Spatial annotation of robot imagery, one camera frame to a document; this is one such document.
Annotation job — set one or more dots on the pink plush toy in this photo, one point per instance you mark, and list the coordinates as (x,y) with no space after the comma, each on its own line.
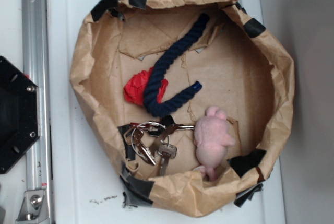
(212,140)

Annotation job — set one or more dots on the red crumpled paper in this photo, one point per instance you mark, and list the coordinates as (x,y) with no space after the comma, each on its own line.
(134,89)

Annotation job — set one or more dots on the aluminium extrusion rail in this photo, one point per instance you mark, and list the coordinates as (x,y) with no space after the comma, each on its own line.
(36,66)

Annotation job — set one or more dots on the brown paper bag bin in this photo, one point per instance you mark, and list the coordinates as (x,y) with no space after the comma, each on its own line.
(242,67)

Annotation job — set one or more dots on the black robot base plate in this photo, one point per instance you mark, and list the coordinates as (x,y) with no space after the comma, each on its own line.
(19,115)

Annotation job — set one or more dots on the metal corner bracket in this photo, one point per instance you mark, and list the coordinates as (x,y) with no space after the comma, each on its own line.
(34,207)

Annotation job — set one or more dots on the bunch of metal keys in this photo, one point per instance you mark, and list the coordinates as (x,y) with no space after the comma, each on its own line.
(151,142)

